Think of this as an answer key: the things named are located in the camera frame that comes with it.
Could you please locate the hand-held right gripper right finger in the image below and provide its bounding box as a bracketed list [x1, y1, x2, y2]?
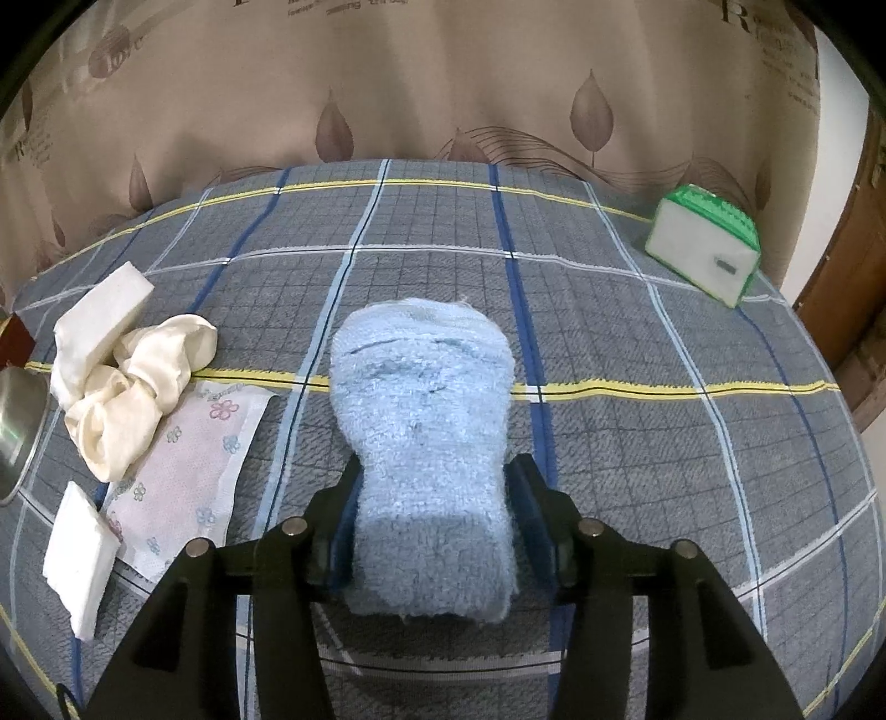
[504, 453, 804, 720]

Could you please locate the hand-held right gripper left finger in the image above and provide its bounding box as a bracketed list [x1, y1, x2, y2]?
[86, 453, 364, 720]

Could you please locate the light blue fluffy towel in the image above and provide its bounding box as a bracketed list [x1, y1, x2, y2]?
[328, 296, 520, 620]

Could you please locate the white floral print pad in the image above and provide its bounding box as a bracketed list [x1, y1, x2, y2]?
[104, 384, 274, 581]

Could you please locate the cream satin cloth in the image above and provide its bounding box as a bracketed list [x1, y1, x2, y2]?
[65, 313, 218, 484]

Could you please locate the grey checked tablecloth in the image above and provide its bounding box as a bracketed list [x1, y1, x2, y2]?
[0, 159, 886, 720]

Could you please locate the small white cloth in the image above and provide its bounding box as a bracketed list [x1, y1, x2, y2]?
[43, 481, 120, 641]

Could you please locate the green and white tissue pack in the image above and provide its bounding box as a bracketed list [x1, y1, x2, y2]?
[645, 186, 761, 307]

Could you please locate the white folded towel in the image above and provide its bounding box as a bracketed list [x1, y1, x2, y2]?
[51, 261, 154, 409]

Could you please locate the stainless steel bowl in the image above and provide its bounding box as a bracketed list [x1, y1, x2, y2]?
[0, 367, 51, 506]

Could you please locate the brown wooden door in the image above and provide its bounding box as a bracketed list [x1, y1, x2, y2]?
[792, 131, 886, 430]

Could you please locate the beige leaf print curtain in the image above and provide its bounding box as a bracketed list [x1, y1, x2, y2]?
[0, 0, 821, 292]

